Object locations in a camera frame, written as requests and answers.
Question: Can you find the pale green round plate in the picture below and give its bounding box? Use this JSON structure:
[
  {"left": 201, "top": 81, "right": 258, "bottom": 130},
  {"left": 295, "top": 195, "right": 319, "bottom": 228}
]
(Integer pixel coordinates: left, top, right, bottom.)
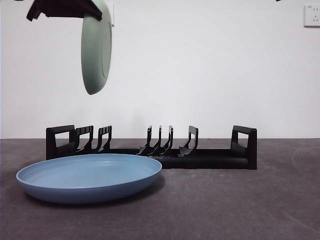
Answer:
[{"left": 80, "top": 0, "right": 113, "bottom": 96}]

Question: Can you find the blue round plate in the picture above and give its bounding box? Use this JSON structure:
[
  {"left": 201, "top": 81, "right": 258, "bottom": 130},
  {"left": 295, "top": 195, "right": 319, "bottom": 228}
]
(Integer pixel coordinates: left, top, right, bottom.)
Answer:
[{"left": 16, "top": 153, "right": 163, "bottom": 205}]

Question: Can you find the black plastic plate rack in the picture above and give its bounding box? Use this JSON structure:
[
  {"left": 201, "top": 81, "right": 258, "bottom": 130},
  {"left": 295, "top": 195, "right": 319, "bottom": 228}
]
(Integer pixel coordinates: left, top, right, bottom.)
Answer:
[{"left": 45, "top": 124, "right": 258, "bottom": 171}]

